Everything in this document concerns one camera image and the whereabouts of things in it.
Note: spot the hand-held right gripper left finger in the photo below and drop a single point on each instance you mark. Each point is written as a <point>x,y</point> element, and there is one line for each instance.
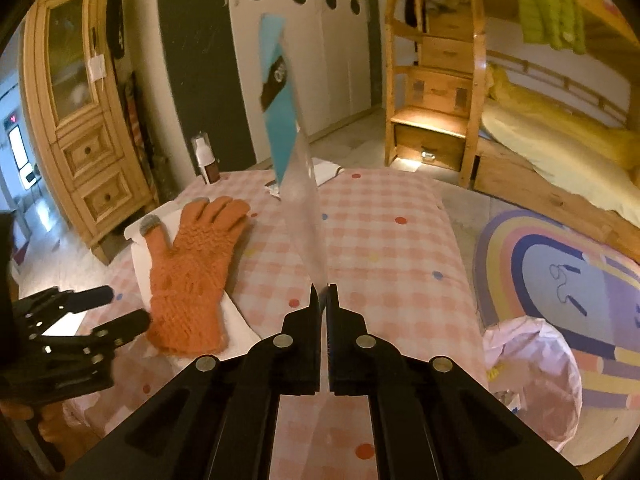
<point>305,350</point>

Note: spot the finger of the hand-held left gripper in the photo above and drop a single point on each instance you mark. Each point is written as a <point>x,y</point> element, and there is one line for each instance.
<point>85,297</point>
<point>120,325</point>

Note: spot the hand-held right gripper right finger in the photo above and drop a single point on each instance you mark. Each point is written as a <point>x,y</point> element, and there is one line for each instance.
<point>345,355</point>

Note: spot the pink trash bag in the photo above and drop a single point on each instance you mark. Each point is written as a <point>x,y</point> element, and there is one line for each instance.
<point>540,360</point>

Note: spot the blue and clear plastic wrapper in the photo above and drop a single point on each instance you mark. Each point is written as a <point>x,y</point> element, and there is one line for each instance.
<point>280,125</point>

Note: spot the person's left hand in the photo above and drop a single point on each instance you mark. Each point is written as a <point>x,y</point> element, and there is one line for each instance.
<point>17,412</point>

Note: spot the orange knit glove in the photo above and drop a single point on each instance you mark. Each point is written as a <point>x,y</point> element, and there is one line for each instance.
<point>190,280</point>

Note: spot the pink checkered tablecloth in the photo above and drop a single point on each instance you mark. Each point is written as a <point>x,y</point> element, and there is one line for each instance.
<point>390,270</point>

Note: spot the white tissue paper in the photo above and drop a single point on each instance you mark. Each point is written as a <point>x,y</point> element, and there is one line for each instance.
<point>162,217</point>

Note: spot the wooden glass-door cabinet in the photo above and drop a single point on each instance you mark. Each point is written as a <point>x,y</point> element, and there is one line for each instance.
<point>95,150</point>

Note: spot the patterned leaning board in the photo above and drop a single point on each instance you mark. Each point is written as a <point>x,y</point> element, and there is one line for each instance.
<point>137,135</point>

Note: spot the small spray bottle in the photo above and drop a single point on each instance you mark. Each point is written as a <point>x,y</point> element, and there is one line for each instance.
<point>210,167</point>

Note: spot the rainbow oval rug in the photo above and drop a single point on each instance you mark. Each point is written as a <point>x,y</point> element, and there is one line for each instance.
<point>550,280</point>

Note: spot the white paper note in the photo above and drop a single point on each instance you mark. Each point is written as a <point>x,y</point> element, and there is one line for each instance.
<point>96,67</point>

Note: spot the wooden bunk bed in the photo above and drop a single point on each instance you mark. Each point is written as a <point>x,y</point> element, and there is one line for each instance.
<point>550,200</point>

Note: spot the wooden stair drawer unit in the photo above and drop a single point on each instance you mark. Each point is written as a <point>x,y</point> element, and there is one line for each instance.
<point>440,90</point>

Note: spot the pale yellow bed sheet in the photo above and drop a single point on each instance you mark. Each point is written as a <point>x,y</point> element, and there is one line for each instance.
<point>550,160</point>

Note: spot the white wardrobe with round holes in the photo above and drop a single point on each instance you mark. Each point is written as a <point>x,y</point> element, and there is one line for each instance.
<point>330,60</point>

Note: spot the yellow duvet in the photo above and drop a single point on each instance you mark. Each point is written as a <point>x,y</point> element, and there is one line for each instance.
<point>575,115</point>

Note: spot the black hanging cloth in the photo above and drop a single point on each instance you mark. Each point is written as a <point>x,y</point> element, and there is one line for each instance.
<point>410,10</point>

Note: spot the green puffer jacket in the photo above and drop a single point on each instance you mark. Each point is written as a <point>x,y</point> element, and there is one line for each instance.
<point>545,10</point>

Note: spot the black wall panel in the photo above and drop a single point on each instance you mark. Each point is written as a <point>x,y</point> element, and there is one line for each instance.
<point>200,60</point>

